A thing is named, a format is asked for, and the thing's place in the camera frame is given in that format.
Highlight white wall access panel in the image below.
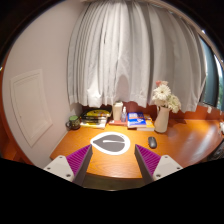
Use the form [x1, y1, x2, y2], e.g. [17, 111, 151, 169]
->
[10, 69, 52, 146]

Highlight stack of yellow black books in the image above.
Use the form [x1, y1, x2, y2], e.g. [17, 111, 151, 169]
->
[80, 109, 111, 129]

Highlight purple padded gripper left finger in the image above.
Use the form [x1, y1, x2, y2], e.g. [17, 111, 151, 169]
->
[44, 145, 93, 186]

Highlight white cylindrical container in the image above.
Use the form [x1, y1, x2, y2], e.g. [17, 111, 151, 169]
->
[112, 102, 123, 121]

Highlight white and pink flowers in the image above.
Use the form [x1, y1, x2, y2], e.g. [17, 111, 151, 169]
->
[152, 80, 181, 113]

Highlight dark green mug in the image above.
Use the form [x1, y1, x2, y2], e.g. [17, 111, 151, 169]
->
[66, 115, 80, 130]

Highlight white curtain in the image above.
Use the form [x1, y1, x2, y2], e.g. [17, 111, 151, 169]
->
[67, 0, 206, 112]

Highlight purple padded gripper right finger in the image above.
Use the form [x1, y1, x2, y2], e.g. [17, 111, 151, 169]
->
[134, 145, 182, 184]

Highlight white and grey mouse pad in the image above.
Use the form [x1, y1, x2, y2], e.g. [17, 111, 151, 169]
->
[90, 132, 130, 155]

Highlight small clear sanitizer bottle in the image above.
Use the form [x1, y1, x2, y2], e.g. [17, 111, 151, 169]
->
[121, 106, 127, 122]

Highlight black computer mouse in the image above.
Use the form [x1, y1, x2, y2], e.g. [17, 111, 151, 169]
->
[148, 137, 157, 149]

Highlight orange book under blue book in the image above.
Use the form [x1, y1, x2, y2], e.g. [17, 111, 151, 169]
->
[138, 114, 155, 131]

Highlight blue and white book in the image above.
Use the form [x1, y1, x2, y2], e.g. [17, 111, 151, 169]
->
[128, 112, 146, 128]

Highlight white ceramic vase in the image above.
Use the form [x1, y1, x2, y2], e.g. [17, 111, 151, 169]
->
[154, 107, 170, 133]

